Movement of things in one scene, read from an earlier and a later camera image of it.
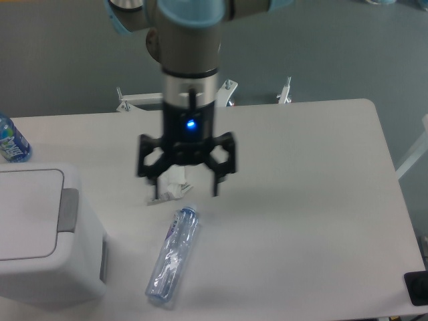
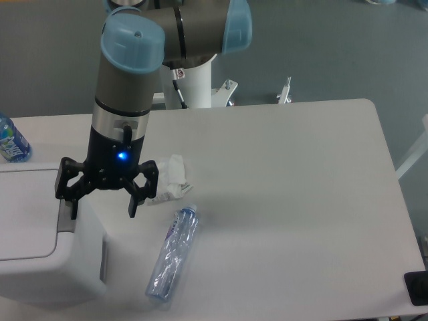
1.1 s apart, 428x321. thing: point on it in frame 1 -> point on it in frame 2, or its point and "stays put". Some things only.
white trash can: (52, 249) stays put
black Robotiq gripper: (187, 134) -> (110, 164)
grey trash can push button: (68, 210) stays put
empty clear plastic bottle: (174, 255) stays put
